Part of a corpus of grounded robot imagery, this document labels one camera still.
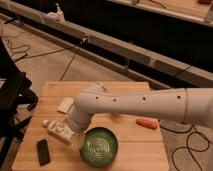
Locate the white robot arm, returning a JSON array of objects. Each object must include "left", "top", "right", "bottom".
[{"left": 67, "top": 83, "right": 213, "bottom": 151}]

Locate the black office chair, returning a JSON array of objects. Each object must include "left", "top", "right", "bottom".
[{"left": 0, "top": 37, "right": 38, "bottom": 169}]

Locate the white glue bottle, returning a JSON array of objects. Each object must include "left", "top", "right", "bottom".
[{"left": 43, "top": 120, "right": 73, "bottom": 143}]

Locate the orange carrot toy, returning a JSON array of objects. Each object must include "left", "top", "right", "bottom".
[{"left": 136, "top": 119, "right": 158, "bottom": 130}]

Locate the black floor cable left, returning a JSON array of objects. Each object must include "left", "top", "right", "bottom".
[{"left": 0, "top": 19, "right": 88, "bottom": 82}]

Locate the black eraser block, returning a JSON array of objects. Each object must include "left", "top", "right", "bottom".
[{"left": 37, "top": 139, "right": 51, "bottom": 166}]

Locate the white rectangular eraser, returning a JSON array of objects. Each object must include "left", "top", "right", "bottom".
[{"left": 57, "top": 97, "right": 74, "bottom": 114}]

